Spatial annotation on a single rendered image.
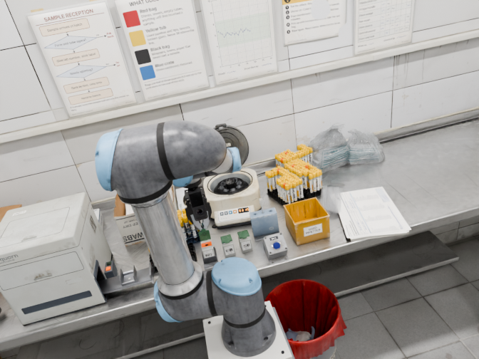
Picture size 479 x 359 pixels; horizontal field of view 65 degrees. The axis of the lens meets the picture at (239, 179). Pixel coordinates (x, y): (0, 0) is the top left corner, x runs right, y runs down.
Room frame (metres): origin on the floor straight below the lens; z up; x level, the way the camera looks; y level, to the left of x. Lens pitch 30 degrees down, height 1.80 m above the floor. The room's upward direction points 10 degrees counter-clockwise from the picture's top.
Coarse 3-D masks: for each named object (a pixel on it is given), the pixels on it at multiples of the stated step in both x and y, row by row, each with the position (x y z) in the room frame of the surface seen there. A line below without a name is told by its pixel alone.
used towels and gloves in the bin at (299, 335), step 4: (288, 328) 1.22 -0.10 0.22; (312, 328) 1.20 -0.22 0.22; (288, 332) 1.19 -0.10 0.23; (292, 332) 1.19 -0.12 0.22; (296, 332) 1.21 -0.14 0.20; (300, 332) 1.21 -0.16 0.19; (304, 332) 1.18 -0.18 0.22; (308, 332) 1.18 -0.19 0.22; (312, 332) 1.18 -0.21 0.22; (288, 336) 1.17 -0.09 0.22; (292, 336) 1.17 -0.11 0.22; (296, 336) 1.17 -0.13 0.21; (300, 336) 1.16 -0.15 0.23; (304, 336) 1.15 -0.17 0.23; (308, 336) 1.15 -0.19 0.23; (312, 336) 1.15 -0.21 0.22; (296, 340) 1.15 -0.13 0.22; (300, 340) 1.14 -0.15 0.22; (304, 340) 1.14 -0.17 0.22
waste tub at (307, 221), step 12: (288, 204) 1.18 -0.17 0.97; (300, 204) 1.19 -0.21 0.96; (312, 204) 1.19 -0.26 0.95; (288, 216) 1.13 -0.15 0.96; (300, 216) 1.19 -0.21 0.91; (312, 216) 1.19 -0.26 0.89; (324, 216) 1.11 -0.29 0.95; (288, 228) 1.15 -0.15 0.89; (300, 228) 1.06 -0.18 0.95; (312, 228) 1.06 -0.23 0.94; (324, 228) 1.07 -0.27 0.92; (300, 240) 1.06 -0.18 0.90; (312, 240) 1.06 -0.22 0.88
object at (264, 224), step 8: (272, 208) 1.18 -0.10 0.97; (256, 216) 1.14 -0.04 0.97; (264, 216) 1.14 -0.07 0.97; (272, 216) 1.14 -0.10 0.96; (256, 224) 1.14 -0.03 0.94; (264, 224) 1.14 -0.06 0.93; (272, 224) 1.14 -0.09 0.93; (256, 232) 1.14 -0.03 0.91; (264, 232) 1.14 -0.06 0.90; (272, 232) 1.14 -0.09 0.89; (256, 240) 1.12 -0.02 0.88
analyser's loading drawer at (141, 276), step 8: (120, 272) 1.00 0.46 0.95; (128, 272) 1.02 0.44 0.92; (136, 272) 1.02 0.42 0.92; (144, 272) 1.02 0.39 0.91; (152, 272) 1.00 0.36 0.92; (104, 280) 1.01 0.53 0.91; (112, 280) 1.01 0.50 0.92; (120, 280) 0.97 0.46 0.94; (128, 280) 0.99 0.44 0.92; (136, 280) 0.98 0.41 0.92; (144, 280) 0.98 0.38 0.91; (152, 280) 0.97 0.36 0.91; (104, 288) 0.97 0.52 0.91; (112, 288) 0.96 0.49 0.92; (120, 288) 0.96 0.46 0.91
